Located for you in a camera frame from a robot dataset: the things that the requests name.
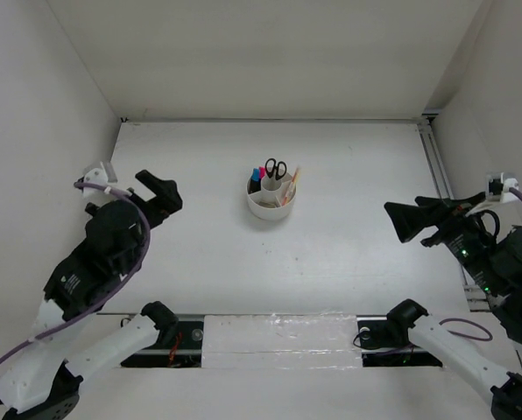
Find yellow highlighter pen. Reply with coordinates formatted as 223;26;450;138
289;165;301;193

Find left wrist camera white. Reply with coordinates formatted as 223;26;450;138
77;161;118;200

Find black handled scissors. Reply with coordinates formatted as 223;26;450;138
265;157;287;181

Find blue cap black marker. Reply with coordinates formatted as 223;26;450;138
248;168;261;194

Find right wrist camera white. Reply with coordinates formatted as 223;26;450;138
485;171;519;205

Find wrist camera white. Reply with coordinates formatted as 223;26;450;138
485;171;519;205
77;161;118;200

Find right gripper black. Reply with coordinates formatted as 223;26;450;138
384;189;506;294

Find white round divided organizer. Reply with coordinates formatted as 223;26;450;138
245;172;297;221

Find aluminium rail right edge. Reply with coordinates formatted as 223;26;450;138
417;114;491;312

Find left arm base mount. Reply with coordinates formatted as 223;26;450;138
121;315;204;368

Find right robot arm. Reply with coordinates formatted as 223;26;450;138
384;187;522;419

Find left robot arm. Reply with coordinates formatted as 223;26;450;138
0;170;183;419

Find pink pen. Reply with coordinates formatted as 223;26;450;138
281;171;299;207

